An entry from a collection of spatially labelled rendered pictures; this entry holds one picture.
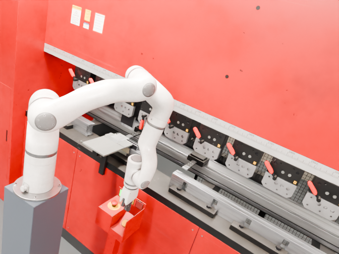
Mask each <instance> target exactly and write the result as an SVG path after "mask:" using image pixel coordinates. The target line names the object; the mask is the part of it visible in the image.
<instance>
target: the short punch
mask: <svg viewBox="0 0 339 254"><path fill-rule="evenodd" d="M135 120H136V117H127V116H125V115H123V114H122V117H121V125H123V126H125V127H127V128H129V129H130V130H132V129H133V127H134V124H135Z"/></svg>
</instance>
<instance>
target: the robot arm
mask: <svg viewBox="0 0 339 254"><path fill-rule="evenodd" d="M145 100H146V101H147V102H148V103H149V104H150V105H151V106H152V110H151V113H150V115H149V117H148V119H147V122H146V124H145V126H144V128H143V131H142V133H141V135H140V138H139V140H138V147H139V149H140V152H141V156H140V155H136V154H134V155H130V156H129V157H128V162H127V167H126V173H125V179H124V187H123V189H122V192H121V196H120V202H121V201H122V204H121V206H122V207H124V210H125V211H127V212H129V211H130V209H131V204H132V202H133V200H134V199H135V198H136V197H137V195H138V191H139V189H145V188H147V187H148V186H149V184H150V183H151V181H152V179H153V177H154V174H155V172H156V168H157V154H156V145H157V143H158V141H159V138H160V136H161V134H162V132H163V130H164V128H165V126H166V124H167V122H168V120H169V118H170V116H171V113H172V111H173V109H174V99H173V97H172V95H171V94H170V92H169V91H168V90H167V89H166V88H165V87H164V86H163V85H162V84H161V83H160V82H158V81H157V80H156V79H155V78H154V77H153V76H152V75H151V74H150V73H149V72H148V71H147V70H145V69H144V68H143V67H141V66H132V67H130V68H128V69H127V71H126V74H125V79H108V80H102V81H98V82H95V83H92V84H88V85H86V86H83V87H81V88H78V89H76V90H75V91H73V92H71V93H69V94H67V95H65V96H62V97H59V96H58V95H57V94H56V93H55V92H54V91H52V90H49V89H41V90H38V91H36V92H35V93H34V94H33V95H32V96H31V98H30V100H29V106H28V114H27V117H28V121H27V132H26V144H25V158H24V171H23V176H21V177H20V178H18V179H17V180H16V181H15V182H14V184H13V193H14V194H15V195H16V196H17V197H18V198H20V199H22V200H25V201H29V202H42V201H47V200H50V199H52V198H54V197H55V196H57V195H58V194H59V193H60V191H61V188H62V184H61V182H60V180H59V179H58V178H56V177H55V176H54V173H55V165H56V160H57V153H58V145H59V130H60V128H62V127H64V126H66V125H67V124H69V123H71V122H72V121H74V120H75V119H77V118H78V117H80V116H82V115H83V114H85V113H87V112H89V111H91V110H93V109H96V108H99V107H102V106H105V105H109V104H112V103H118V102H141V101H145Z"/></svg>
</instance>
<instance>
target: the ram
mask: <svg viewBox="0 0 339 254"><path fill-rule="evenodd" d="M73 5H75V6H78V7H81V8H82V9H81V17H80V24H79V26H78V25H75V24H72V23H71V15H72V7H73ZM86 9H88V10H91V15H90V22H88V21H86V20H84V18H85V11H86ZM95 12H97V13H100V14H103V15H105V20H104V26H103V32H102V34H100V33H98V32H95V31H93V24H94V18H95ZM84 22H85V23H88V24H89V29H86V28H83V25H84ZM45 43H46V44H49V45H51V46H53V47H55V48H58V49H60V50H62V51H65V52H67V53H69V54H71V55H74V56H76V57H78V58H81V59H83V60H85V61H87V62H90V63H92V64H94V65H96V66H99V67H101V68H103V69H106V70H108V71H110V72H112V73H115V74H117V75H119V76H122V77H124V78H125V74H126V71H127V69H128V68H130V67H132V66H141V67H143V68H144V69H145V70H147V71H148V72H149V73H150V74H151V75H152V76H153V77H154V78H155V79H156V80H157V81H158V82H160V83H161V84H162V85H163V86H164V87H165V88H166V89H167V90H168V91H169V92H170V94H171V95H172V97H173V99H174V100H176V101H179V102H181V103H183V104H185V105H188V106H191V107H193V108H195V109H197V110H200V111H202V112H204V113H206V114H209V115H211V116H213V117H216V118H218V119H220V120H222V121H225V122H227V123H229V124H232V125H234V126H236V127H238V128H241V129H243V130H245V131H247V132H250V133H252V134H254V135H257V136H259V137H261V138H263V139H266V140H268V141H270V142H273V143H275V144H277V145H279V146H282V147H284V148H286V149H289V150H291V151H293V152H295V153H298V154H300V155H302V156H304V157H307V158H309V159H311V160H314V161H316V162H318V163H320V164H323V165H325V166H327V167H330V168H332V169H334V170H336V171H339V0H48V11H47V22H46V33H45ZM173 110H174V111H176V112H178V113H180V114H182V115H185V116H187V117H189V118H191V119H193V120H195V121H198V122H200V123H202V124H204V125H206V126H209V127H211V128H213V129H215V130H217V131H219V132H222V133H224V134H226V135H228V136H230V137H232V138H235V139H237V140H239V141H241V142H243V143H245V144H248V145H250V146H252V147H254V148H256V149H259V150H261V151H263V152H265V153H267V154H269V155H272V156H274V157H276V158H278V159H280V160H283V161H285V162H287V163H289V164H291V165H293V166H296V167H298V168H301V169H303V170H305V171H307V172H309V173H311V174H314V175H316V176H318V177H320V178H322V179H324V180H327V181H329V182H331V183H333V184H335V185H338V186H339V179H337V178H335V177H333V176H331V175H328V174H326V173H324V172H322V171H319V170H317V169H315V168H313V167H311V166H308V165H306V164H304V163H302V162H299V161H297V160H295V159H293V158H291V157H288V156H286V155H284V154H282V153H279V152H277V151H275V150H273V149H270V148H268V147H266V146H264V145H262V144H259V143H257V142H255V141H253V140H250V139H248V138H246V137H244V136H242V135H239V134H237V133H234V132H232V131H230V130H228V129H225V128H223V127H221V126H219V125H217V124H214V123H212V122H210V121H208V120H205V119H203V118H201V117H199V116H197V115H194V114H192V113H190V112H188V111H185V110H183V109H181V108H179V107H177V106H174V109H173Z"/></svg>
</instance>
